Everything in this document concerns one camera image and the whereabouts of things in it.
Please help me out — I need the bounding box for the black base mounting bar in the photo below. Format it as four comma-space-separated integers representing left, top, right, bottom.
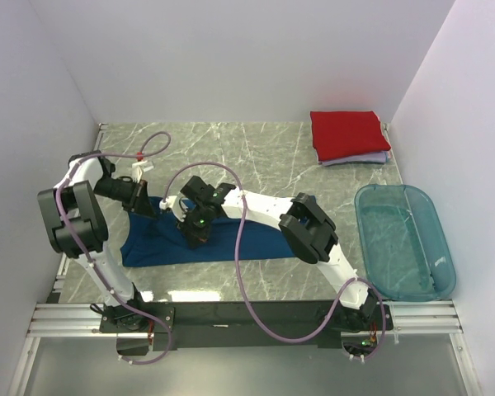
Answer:
99, 300, 394, 356

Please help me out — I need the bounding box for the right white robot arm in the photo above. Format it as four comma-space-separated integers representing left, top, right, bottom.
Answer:
167, 177, 378, 332

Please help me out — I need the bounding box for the teal plastic bin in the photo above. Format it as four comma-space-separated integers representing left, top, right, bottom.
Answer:
354, 184, 456, 302

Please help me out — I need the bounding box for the lavender folded t shirt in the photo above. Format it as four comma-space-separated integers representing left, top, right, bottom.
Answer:
318, 151, 391, 167

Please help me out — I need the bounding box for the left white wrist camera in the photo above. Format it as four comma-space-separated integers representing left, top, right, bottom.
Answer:
131, 152, 154, 182

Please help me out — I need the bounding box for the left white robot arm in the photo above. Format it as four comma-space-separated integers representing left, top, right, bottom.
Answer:
37, 150, 156, 332

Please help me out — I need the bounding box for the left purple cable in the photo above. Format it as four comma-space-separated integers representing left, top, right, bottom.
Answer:
55, 131, 176, 366

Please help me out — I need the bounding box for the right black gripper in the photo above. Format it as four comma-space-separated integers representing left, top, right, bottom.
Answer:
175, 204, 213, 249

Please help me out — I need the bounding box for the purple cable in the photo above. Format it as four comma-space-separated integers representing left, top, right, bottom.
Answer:
55, 131, 176, 366
163, 162, 387, 361

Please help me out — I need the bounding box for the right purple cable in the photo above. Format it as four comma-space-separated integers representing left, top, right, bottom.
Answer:
163, 162, 387, 361

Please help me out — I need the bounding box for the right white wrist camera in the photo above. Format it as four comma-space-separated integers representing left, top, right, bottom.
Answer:
159, 196, 187, 221

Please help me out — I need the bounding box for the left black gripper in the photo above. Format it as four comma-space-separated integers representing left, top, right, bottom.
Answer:
93, 176, 157, 219

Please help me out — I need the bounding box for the blue t shirt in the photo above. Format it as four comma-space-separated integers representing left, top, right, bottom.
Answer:
120, 196, 294, 268

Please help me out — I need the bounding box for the red folded t shirt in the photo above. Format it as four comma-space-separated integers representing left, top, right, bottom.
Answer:
309, 111, 391, 163

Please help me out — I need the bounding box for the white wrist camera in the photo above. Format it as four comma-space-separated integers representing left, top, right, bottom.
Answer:
159, 196, 187, 221
131, 152, 154, 182

